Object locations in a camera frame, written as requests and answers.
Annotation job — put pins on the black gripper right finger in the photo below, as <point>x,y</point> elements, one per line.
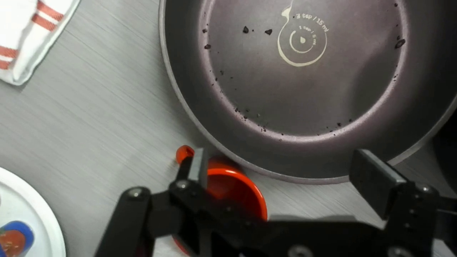
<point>375,176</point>

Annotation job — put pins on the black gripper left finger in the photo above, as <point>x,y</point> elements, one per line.
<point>197,166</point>

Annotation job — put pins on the red mug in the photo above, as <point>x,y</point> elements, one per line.
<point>237,190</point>

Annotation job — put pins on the black cooking pot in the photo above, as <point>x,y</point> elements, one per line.
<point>449,151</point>

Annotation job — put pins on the dark nonstick frying pan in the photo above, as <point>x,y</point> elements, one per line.
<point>304,94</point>

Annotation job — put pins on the small white plate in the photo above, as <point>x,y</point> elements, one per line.
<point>32,209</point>

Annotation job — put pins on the white red-striped dish towel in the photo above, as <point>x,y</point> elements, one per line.
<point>28,29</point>

